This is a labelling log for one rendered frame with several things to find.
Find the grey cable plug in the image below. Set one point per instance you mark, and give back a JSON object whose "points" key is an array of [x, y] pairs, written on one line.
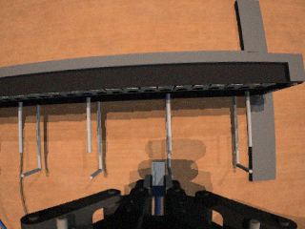
{"points": [[158, 173]]}

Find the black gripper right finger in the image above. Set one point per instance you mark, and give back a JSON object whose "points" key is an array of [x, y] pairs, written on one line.
{"points": [[197, 212]]}

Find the blue patch cord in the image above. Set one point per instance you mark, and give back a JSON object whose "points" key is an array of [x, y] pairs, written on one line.
{"points": [[157, 210]]}

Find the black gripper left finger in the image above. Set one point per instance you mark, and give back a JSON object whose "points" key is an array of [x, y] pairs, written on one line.
{"points": [[77, 214]]}

